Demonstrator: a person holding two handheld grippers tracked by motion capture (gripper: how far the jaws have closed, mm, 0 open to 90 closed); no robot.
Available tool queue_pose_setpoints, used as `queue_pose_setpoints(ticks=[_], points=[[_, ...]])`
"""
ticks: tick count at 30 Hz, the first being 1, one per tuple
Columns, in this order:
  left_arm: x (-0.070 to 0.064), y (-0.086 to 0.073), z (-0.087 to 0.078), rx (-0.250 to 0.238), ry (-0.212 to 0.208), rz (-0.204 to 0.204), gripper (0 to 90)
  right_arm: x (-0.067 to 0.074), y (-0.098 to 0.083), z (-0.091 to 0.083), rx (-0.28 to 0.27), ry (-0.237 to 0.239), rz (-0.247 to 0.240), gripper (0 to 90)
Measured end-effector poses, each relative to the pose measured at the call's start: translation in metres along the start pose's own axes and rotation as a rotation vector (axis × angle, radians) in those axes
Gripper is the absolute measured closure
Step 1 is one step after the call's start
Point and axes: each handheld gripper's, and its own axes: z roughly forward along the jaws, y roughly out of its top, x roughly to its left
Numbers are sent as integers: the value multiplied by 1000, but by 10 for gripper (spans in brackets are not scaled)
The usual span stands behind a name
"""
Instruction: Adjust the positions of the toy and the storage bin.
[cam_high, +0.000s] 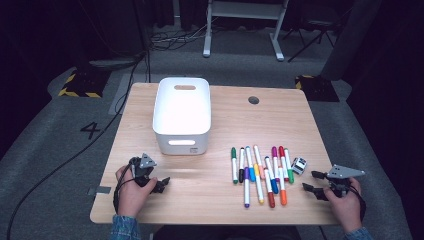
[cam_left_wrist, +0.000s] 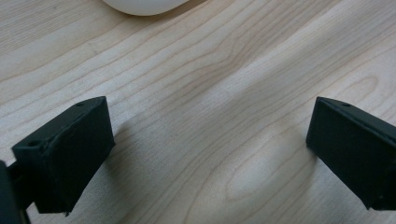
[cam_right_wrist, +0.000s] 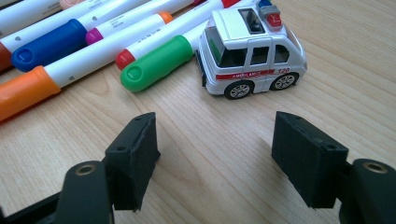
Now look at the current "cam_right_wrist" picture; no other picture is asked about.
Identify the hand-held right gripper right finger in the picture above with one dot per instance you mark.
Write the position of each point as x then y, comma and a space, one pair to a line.
308, 161

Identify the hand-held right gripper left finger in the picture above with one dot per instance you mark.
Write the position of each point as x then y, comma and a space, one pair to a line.
134, 161

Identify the green marker pen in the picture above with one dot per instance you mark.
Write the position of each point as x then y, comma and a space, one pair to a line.
155, 63

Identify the orange marker pen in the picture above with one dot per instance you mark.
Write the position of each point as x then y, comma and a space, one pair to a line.
28, 90

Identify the red marker pen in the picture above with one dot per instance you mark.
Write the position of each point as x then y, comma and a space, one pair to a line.
174, 31

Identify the magenta marker pen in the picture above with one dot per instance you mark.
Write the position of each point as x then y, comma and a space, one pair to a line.
130, 21

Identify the blue marker pen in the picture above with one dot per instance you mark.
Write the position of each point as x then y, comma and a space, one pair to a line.
49, 46

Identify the brown marker pen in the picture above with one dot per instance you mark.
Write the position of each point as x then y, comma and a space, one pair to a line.
46, 26

